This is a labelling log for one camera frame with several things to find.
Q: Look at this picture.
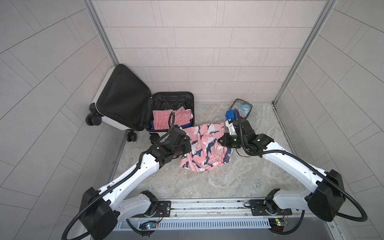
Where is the white suitcase with black lining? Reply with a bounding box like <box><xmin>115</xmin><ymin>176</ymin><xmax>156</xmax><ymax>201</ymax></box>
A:
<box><xmin>86</xmin><ymin>64</ymin><xmax>195</xmax><ymax>143</ymax></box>

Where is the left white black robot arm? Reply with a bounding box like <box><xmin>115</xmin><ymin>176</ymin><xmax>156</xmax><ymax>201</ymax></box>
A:
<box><xmin>61</xmin><ymin>128</ymin><xmax>191</xmax><ymax>240</ymax></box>

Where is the red white striped shirt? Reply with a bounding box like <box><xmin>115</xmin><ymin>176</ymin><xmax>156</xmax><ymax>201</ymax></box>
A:
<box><xmin>153</xmin><ymin>107</ymin><xmax>194</xmax><ymax>130</ymax></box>

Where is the left circuit board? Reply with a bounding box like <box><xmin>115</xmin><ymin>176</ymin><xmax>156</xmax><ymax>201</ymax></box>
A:
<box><xmin>140</xmin><ymin>221</ymin><xmax>158</xmax><ymax>231</ymax></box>

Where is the right corner metal profile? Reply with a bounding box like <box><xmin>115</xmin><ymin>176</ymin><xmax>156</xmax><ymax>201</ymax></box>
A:
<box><xmin>272</xmin><ymin>0</ymin><xmax>338</xmax><ymax>106</ymax></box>

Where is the right circuit board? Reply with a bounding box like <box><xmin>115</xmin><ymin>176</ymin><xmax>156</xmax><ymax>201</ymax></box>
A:
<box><xmin>268</xmin><ymin>219</ymin><xmax>289</xmax><ymax>233</ymax></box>

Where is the pink navy patterned garment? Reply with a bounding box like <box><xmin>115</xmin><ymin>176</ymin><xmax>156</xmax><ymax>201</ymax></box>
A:
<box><xmin>179</xmin><ymin>123</ymin><xmax>232</xmax><ymax>172</ymax></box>

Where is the left corner metal profile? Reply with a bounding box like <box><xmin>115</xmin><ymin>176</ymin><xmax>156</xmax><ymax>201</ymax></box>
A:
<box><xmin>83</xmin><ymin>0</ymin><xmax>119</xmax><ymax>66</ymax></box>

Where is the blue t-shirt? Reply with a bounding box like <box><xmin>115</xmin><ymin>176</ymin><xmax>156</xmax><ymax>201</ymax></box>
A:
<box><xmin>151</xmin><ymin>121</ymin><xmax>192</xmax><ymax>130</ymax></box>

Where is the clear toiletry pouch black trim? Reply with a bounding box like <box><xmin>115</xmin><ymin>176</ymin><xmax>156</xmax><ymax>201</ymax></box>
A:
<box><xmin>230</xmin><ymin>99</ymin><xmax>253</xmax><ymax>119</ymax></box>

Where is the clear cup with blue lid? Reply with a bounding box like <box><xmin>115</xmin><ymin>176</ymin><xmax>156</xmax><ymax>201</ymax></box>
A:
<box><xmin>226</xmin><ymin>110</ymin><xmax>239</xmax><ymax>121</ymax></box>

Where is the corner metal profile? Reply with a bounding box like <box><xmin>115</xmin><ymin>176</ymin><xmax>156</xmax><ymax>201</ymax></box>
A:
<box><xmin>272</xmin><ymin>0</ymin><xmax>338</xmax><ymax>106</ymax></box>
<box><xmin>83</xmin><ymin>0</ymin><xmax>119</xmax><ymax>66</ymax></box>

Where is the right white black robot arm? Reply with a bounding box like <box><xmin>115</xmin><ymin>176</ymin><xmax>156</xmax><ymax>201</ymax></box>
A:
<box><xmin>219</xmin><ymin>119</ymin><xmax>368</xmax><ymax>222</ymax></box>

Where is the circuit board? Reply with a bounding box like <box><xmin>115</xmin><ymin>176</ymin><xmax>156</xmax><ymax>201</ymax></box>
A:
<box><xmin>268</xmin><ymin>219</ymin><xmax>289</xmax><ymax>233</ymax></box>
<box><xmin>140</xmin><ymin>221</ymin><xmax>158</xmax><ymax>231</ymax></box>

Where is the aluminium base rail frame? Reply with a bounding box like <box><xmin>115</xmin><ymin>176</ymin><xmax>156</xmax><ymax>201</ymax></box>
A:
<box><xmin>113</xmin><ymin>198</ymin><xmax>302</xmax><ymax>234</ymax></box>

